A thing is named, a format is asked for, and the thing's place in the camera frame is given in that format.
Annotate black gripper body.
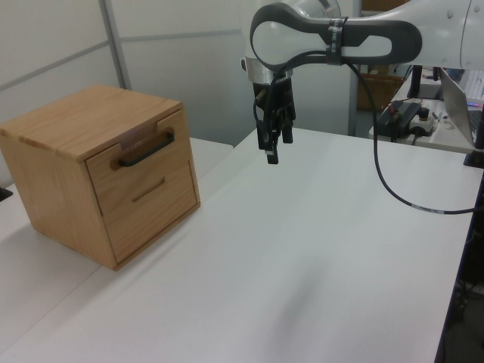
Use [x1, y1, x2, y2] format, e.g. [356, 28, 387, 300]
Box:
[251, 76, 296, 114]

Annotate black drawer handle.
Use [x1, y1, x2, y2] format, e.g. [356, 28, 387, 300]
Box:
[118, 128, 176, 169]

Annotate wooden drawer with black handle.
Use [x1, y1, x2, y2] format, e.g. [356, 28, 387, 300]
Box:
[85, 108, 194, 213]

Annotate wooden drawer with slot pull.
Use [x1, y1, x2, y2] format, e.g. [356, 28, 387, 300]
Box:
[98, 160, 201, 265]

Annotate grey open laptop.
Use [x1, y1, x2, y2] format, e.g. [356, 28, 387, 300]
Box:
[437, 67, 484, 147]

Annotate brown cardboard box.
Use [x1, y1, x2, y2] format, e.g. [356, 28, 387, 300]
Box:
[356, 73, 406, 113]

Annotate black monitor pole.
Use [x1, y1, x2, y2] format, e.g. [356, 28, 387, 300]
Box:
[406, 65, 425, 100]

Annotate white emergency stop button box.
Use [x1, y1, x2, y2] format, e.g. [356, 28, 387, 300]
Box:
[410, 107, 436, 138]

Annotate scissors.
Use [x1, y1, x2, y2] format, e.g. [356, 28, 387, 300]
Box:
[430, 110, 454, 130]

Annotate white keyboard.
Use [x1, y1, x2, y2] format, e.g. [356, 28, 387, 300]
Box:
[466, 69, 484, 106]

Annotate wooden cabinet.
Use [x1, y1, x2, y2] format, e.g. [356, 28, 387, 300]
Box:
[0, 84, 201, 271]

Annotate black cable strap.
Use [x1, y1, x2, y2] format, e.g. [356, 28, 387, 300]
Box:
[324, 16, 349, 67]

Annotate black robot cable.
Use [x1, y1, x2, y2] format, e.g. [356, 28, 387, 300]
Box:
[264, 48, 479, 216]

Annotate grey partition post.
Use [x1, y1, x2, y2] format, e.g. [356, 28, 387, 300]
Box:
[100, 0, 132, 92]

